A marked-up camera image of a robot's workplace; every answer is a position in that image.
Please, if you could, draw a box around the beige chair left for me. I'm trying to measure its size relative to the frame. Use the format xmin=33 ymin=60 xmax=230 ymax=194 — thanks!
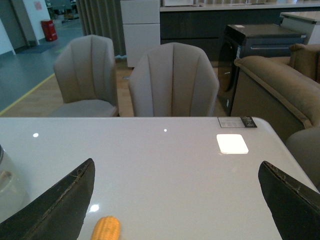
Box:
xmin=50 ymin=35 xmax=119 ymax=118

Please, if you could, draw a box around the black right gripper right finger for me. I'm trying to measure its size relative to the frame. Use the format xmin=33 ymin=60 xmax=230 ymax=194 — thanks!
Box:
xmin=258 ymin=161 xmax=320 ymax=240

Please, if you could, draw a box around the beige chair right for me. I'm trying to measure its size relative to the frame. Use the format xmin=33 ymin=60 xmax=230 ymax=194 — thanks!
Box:
xmin=128 ymin=42 xmax=220 ymax=117

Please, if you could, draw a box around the table label sticker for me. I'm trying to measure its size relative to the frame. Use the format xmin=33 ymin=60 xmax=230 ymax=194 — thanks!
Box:
xmin=217 ymin=116 xmax=257 ymax=128

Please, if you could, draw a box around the black appliance box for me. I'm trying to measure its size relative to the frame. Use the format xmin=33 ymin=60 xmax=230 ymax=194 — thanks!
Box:
xmin=218 ymin=24 xmax=306 ymax=116

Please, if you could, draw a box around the white electric cooking pot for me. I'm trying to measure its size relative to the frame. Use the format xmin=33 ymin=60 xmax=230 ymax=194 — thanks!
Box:
xmin=0 ymin=146 xmax=30 ymax=220

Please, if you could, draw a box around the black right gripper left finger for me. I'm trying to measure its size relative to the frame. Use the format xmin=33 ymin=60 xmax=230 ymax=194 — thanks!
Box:
xmin=0 ymin=158 xmax=95 ymax=240

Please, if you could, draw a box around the beige chair at table end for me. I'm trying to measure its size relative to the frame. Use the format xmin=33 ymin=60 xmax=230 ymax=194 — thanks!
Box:
xmin=285 ymin=127 xmax=320 ymax=191

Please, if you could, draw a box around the yellow corn cob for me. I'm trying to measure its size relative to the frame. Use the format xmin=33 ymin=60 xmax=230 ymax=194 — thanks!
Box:
xmin=90 ymin=216 xmax=121 ymax=240

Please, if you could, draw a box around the grey slatted curtain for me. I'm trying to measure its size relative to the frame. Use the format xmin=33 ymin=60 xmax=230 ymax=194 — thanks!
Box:
xmin=76 ymin=0 xmax=126 ymax=56

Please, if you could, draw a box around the brown sofa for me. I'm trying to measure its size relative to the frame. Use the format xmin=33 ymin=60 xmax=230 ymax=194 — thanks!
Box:
xmin=230 ymin=43 xmax=320 ymax=142

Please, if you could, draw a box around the dark kitchen counter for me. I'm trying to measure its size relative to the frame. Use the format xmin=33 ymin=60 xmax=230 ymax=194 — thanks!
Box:
xmin=159 ymin=0 xmax=320 ymax=61

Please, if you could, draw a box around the white drawer cabinet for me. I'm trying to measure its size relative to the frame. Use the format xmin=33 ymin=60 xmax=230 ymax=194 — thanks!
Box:
xmin=120 ymin=0 xmax=161 ymax=68

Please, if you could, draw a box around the red box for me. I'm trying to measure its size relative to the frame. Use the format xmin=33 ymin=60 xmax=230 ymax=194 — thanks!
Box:
xmin=40 ymin=19 xmax=58 ymax=42

